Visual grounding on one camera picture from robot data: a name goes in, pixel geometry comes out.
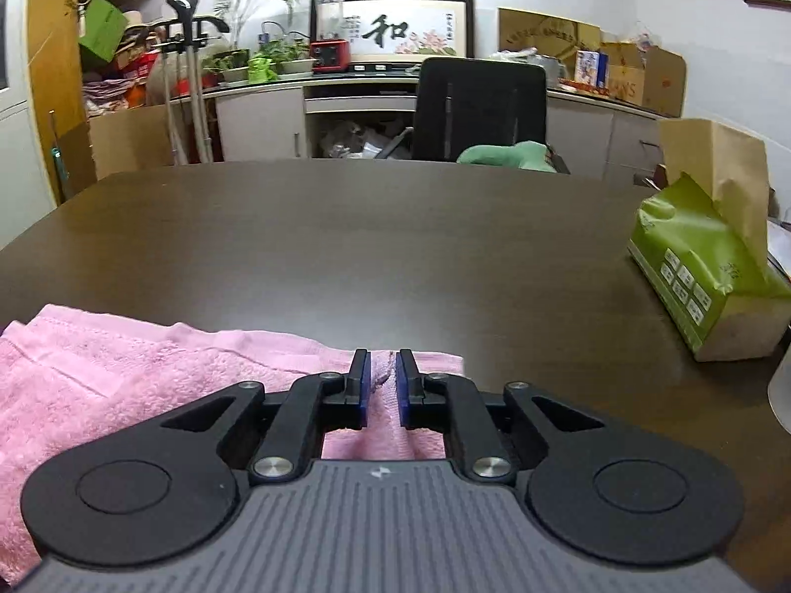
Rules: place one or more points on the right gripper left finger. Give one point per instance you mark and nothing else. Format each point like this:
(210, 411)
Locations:
(358, 390)

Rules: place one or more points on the red blender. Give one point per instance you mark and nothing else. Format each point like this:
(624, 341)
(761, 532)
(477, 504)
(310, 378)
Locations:
(328, 43)

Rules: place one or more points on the flat cardboard sheet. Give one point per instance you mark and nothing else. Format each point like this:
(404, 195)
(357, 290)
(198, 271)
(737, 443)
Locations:
(556, 37)

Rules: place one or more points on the potted green plant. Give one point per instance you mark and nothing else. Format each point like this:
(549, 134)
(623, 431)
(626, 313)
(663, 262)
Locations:
(255, 27)

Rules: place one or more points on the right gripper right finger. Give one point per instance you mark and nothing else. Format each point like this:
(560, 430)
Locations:
(409, 388)

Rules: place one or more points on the green plush cushion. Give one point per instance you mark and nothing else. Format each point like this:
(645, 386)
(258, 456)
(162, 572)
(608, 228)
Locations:
(527, 155)

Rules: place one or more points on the green paper bag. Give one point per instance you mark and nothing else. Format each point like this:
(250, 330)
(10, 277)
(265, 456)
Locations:
(100, 30)

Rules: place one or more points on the green tissue pack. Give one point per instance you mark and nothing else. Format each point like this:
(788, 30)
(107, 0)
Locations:
(726, 305)

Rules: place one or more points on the brown paper bag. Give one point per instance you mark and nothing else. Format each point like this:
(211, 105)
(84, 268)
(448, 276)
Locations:
(730, 166)

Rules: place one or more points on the framed painting on counter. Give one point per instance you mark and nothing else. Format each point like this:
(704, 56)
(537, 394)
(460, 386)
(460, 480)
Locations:
(387, 34)

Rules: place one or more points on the pink towel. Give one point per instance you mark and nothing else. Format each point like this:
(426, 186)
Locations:
(69, 376)

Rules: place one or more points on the cardboard box on floor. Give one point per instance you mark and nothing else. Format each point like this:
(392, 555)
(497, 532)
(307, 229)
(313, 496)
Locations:
(119, 142)

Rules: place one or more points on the black office chair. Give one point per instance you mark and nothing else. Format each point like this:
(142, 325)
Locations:
(467, 102)

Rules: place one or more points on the blue white small box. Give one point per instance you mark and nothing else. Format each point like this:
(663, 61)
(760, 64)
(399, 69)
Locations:
(591, 68)

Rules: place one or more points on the cardboard box on counter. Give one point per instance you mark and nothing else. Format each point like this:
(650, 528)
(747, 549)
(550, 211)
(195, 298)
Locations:
(652, 78)

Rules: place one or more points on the white counter cabinet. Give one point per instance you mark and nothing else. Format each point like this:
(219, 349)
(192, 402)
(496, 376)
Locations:
(598, 138)

